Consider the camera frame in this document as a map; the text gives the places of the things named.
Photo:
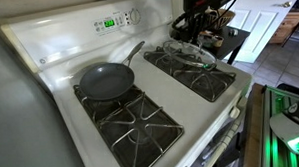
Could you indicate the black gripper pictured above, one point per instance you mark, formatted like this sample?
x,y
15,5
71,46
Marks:
x,y
195,0

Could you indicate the grey frying pan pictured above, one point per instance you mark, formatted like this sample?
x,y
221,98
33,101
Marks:
x,y
106,81

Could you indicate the brown clutter pile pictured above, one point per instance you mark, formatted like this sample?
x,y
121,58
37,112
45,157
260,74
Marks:
x,y
214,39

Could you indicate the patterned brown bowl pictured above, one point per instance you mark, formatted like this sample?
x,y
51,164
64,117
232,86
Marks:
x,y
225,19

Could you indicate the black side table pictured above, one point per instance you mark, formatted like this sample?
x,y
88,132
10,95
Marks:
x,y
233,42

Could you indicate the black burner grate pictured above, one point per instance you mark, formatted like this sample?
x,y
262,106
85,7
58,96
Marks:
x,y
202,80
138,137

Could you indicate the white panel door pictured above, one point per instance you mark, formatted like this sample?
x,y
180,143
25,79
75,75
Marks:
x,y
261,26

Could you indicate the white gas stove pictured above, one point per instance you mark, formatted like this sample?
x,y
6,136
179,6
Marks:
x,y
186,102

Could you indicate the wooden cabinet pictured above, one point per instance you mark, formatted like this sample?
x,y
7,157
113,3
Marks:
x,y
286,27

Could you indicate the metal door knob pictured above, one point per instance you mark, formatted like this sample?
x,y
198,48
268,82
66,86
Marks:
x,y
284,4

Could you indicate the wooden board edge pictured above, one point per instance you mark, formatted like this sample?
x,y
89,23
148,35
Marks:
x,y
252,130

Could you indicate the metal cart frame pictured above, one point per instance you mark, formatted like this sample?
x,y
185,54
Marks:
x,y
275,145

